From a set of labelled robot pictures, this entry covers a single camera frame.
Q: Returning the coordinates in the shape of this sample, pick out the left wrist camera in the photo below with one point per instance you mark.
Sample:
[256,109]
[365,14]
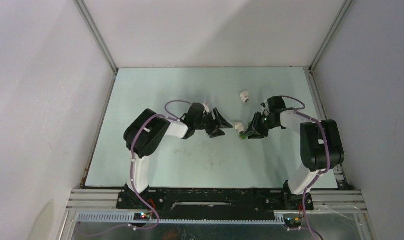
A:
[206,106]

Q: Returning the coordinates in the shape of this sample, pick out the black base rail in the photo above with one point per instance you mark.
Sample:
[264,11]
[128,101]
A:
[214,203]

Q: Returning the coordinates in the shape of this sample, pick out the white elbow fitting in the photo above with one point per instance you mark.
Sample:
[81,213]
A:
[244,95]
[239,127]

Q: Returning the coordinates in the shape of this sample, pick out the grey cable duct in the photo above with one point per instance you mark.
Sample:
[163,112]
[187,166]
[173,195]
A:
[136,218]

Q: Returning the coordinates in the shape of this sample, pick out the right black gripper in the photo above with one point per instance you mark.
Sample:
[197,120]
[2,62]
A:
[255,130]

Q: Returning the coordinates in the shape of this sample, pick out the green plastic faucet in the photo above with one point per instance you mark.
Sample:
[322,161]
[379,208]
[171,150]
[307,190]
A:
[242,136]

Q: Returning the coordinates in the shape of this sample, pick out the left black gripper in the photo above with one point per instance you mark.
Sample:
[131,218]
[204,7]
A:
[219,122]

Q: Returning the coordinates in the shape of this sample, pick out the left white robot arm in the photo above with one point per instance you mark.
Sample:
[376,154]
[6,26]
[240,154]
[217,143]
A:
[146,132]

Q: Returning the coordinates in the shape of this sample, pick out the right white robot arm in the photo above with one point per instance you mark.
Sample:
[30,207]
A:
[321,148]

